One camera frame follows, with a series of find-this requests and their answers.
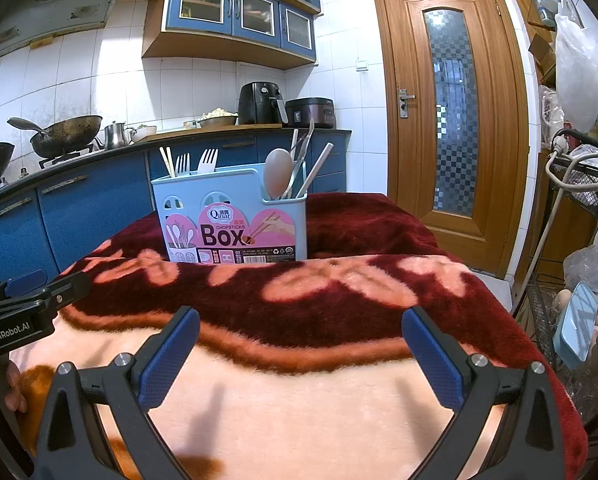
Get light blue utensil holder box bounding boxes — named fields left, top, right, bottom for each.
left=151, top=161, right=309, bottom=265

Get red and pink floral blanket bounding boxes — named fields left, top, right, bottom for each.
left=9, top=192, right=589, bottom=480

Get wooden cutting board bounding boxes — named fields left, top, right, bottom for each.
left=149, top=122, right=284, bottom=137

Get metal table knife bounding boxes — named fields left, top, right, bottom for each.
left=298, top=119, right=316, bottom=173

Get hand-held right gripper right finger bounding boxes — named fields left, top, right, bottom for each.
left=401, top=305, right=567, bottom=480

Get cardboard box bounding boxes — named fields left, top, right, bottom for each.
left=528, top=35, right=555, bottom=68

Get bowl of chopped food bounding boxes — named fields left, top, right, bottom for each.
left=197, top=106, right=239, bottom=128

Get white power cable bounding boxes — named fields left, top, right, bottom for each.
left=516, top=135, right=598, bottom=311

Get black wire rack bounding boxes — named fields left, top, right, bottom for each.
left=526, top=127, right=598, bottom=441

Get gas stove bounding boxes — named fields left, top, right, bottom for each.
left=39, top=145, right=104, bottom=168

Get light blue plastic tray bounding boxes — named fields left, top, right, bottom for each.
left=553, top=282, right=598, bottom=370

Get dark rice cooker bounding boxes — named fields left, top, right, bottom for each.
left=285, top=97, right=336, bottom=129

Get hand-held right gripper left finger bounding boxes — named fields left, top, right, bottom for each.
left=34, top=305, right=201, bottom=480

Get metal kettle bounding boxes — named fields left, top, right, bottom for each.
left=104, top=121, right=136, bottom=150

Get dark kitchen countertop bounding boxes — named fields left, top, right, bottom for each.
left=0, top=129, right=352, bottom=201

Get person's left hand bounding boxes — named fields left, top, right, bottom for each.
left=4, top=360, right=30, bottom=413

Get black air fryer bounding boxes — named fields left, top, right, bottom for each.
left=237, top=81, right=289, bottom=127

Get blue wall cabinet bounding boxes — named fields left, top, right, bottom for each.
left=141, top=0, right=322, bottom=72

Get wooden shelf alcove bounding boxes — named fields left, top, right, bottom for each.
left=504, top=0, right=598, bottom=281

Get clear plastic bag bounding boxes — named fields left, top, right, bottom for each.
left=563, top=245, right=598, bottom=296

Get metal spoon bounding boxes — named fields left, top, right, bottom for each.
left=284, top=157, right=306, bottom=200

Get metal ladle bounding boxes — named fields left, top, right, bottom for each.
left=7, top=117, right=50, bottom=141

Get blue base cabinets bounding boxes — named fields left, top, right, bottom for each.
left=0, top=132, right=352, bottom=291

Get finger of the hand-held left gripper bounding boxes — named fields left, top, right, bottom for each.
left=38, top=271, right=92, bottom=317
left=0, top=268, right=48, bottom=306

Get wooden door with glass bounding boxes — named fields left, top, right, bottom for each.
left=370, top=0, right=530, bottom=278

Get white plastic bag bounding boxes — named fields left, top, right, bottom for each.
left=554, top=0, right=598, bottom=133

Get dark plastic spoon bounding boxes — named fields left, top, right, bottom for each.
left=264, top=148, right=295, bottom=201

